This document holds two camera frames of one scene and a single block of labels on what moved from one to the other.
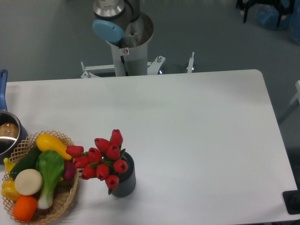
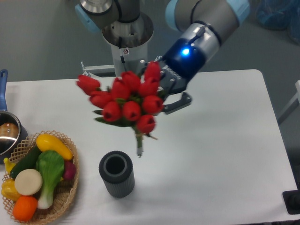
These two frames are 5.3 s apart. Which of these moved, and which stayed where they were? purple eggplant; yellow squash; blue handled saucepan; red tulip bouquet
Moved: red tulip bouquet
Stayed: blue handled saucepan; purple eggplant; yellow squash
